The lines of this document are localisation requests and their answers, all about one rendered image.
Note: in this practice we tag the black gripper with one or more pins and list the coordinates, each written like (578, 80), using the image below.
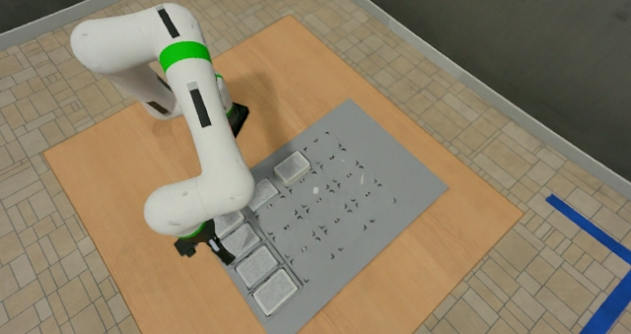
(218, 248)

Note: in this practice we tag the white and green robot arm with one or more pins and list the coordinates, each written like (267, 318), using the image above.
(115, 47)

